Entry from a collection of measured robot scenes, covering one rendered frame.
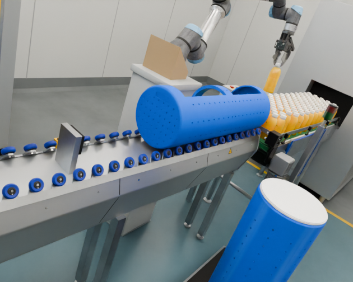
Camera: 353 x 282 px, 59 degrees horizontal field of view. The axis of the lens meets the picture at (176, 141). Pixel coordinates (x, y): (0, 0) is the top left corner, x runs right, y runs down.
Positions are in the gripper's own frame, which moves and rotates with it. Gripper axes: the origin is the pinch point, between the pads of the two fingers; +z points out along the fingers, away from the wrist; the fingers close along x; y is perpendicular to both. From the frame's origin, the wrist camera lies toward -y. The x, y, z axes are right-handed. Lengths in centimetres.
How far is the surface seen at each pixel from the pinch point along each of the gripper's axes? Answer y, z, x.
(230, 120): 58, 35, 14
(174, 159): 89, 56, 11
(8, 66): 110, 52, -140
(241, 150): 24, 56, 8
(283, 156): -8, 56, 23
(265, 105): 18.6, 25.6, 10.5
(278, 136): 3.6, 42.6, 19.0
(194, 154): 74, 55, 10
